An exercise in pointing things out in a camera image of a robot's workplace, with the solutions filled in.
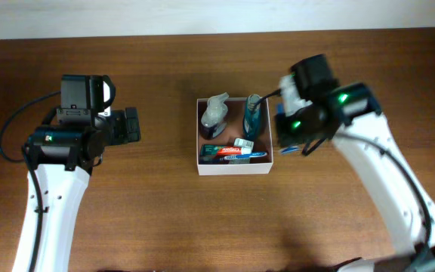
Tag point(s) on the toothpaste tube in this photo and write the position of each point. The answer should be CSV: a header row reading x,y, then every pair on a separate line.
x,y
223,150

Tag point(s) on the clear pump soap bottle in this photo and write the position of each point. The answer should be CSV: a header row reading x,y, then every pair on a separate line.
x,y
212,122

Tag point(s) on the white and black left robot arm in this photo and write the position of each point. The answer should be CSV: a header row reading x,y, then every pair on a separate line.
x,y
60,156

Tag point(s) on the blue white toothbrush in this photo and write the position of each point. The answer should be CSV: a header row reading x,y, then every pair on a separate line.
x,y
240,156

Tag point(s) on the white cardboard box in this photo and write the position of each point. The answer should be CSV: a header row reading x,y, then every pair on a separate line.
x,y
233,130

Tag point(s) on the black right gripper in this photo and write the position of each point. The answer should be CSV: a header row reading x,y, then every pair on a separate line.
x,y
282,132

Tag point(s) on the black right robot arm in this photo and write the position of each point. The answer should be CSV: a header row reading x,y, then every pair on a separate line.
x,y
363,137

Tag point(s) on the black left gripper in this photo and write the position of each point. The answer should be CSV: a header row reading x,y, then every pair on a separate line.
x,y
131,125

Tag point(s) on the teal mouthwash bottle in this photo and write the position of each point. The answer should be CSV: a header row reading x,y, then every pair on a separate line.
x,y
252,117

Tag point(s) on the white green soap box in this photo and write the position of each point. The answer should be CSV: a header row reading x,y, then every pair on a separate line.
x,y
246,145

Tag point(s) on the blue disposable razor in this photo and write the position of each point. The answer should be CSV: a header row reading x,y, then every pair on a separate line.
x,y
289,149

